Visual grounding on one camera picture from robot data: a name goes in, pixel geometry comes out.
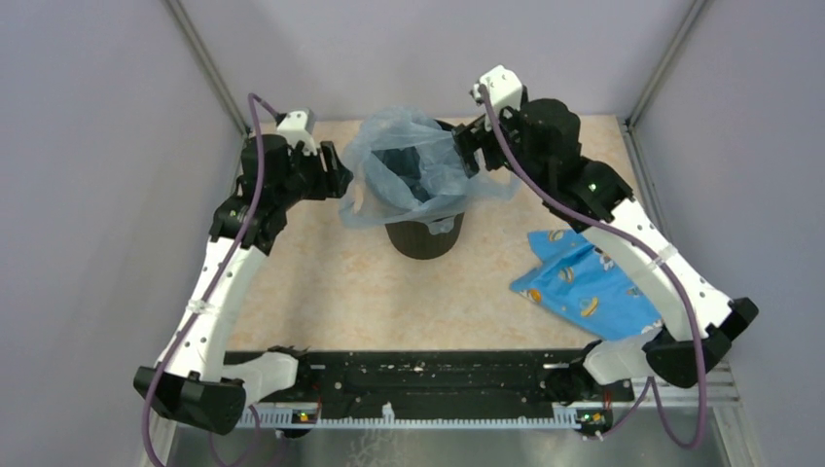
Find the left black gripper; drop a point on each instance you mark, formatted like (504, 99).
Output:
(337, 178)

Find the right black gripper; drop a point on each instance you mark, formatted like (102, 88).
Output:
(485, 141)

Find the translucent blue trash bag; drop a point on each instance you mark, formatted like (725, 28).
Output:
(355, 153)

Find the black plastic trash bin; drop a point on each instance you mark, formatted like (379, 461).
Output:
(425, 232)

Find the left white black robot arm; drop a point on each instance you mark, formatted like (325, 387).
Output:
(197, 386)

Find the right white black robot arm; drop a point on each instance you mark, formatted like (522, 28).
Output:
(540, 143)

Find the blue patterned cloth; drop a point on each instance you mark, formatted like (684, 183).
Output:
(584, 286)

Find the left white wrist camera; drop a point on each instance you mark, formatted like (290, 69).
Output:
(296, 128)

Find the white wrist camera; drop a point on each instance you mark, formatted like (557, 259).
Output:
(504, 89)
(296, 128)

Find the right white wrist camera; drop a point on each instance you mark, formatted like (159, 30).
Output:
(504, 89)

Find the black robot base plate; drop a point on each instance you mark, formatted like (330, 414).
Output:
(463, 384)

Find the white cable duct rail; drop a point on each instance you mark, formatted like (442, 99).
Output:
(284, 418)

